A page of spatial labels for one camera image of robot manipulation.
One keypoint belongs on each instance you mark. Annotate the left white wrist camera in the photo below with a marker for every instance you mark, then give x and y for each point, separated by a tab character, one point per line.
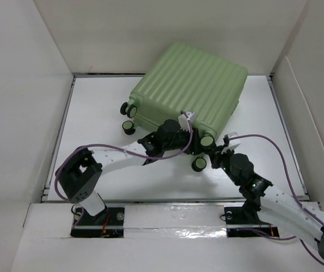
187	117

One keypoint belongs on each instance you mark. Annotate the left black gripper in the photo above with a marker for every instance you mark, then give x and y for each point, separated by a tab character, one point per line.
197	146

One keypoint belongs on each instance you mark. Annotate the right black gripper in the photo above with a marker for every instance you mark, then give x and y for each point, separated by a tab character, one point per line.
215	154

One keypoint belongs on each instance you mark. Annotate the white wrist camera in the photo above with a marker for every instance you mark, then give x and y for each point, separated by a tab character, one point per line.
187	117
230	142

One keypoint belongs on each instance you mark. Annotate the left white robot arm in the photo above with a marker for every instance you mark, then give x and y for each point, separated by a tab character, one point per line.
77	177

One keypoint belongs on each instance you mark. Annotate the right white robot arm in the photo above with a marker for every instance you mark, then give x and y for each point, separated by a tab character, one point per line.
267	202

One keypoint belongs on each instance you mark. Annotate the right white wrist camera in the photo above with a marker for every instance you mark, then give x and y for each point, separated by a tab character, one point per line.
230	142

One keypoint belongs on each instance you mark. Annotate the green hard-shell suitcase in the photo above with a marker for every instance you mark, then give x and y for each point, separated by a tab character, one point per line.
186	78

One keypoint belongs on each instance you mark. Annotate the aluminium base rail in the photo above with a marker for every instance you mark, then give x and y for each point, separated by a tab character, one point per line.
237	225

